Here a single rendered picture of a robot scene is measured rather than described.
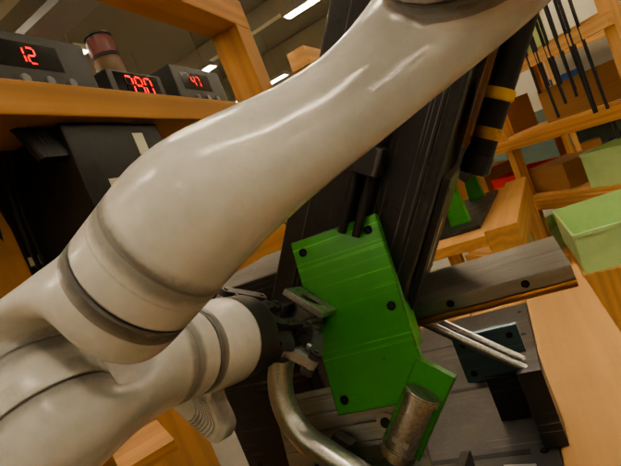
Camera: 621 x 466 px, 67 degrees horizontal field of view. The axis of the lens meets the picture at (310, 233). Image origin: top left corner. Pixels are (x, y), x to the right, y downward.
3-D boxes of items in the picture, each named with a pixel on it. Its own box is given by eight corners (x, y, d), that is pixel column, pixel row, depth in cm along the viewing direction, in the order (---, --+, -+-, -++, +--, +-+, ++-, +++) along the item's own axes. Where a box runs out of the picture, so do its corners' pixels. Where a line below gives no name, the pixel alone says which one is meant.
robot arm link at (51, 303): (27, 349, 32) (144, 200, 28) (88, 461, 29) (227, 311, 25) (-98, 370, 25) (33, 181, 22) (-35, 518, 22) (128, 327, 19)
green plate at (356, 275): (446, 380, 57) (393, 217, 61) (433, 399, 49) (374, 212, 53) (360, 396, 62) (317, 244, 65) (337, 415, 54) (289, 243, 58)
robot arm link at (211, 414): (159, 381, 44) (104, 399, 39) (205, 277, 42) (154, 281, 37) (229, 442, 41) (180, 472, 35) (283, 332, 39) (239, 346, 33)
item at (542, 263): (560, 254, 70) (553, 235, 70) (579, 288, 55) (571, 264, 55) (330, 318, 85) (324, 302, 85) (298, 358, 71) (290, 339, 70)
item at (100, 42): (126, 55, 87) (115, 31, 87) (105, 51, 82) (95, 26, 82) (107, 67, 89) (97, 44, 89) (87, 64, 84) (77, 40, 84)
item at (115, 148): (199, 217, 69) (158, 121, 68) (115, 244, 53) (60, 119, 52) (138, 244, 74) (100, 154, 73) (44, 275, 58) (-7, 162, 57)
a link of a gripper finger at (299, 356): (268, 361, 44) (269, 349, 46) (312, 379, 44) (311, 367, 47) (278, 339, 43) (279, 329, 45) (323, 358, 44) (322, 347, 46)
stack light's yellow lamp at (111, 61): (135, 78, 87) (126, 55, 87) (115, 75, 83) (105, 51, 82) (116, 90, 89) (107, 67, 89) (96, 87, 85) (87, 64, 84)
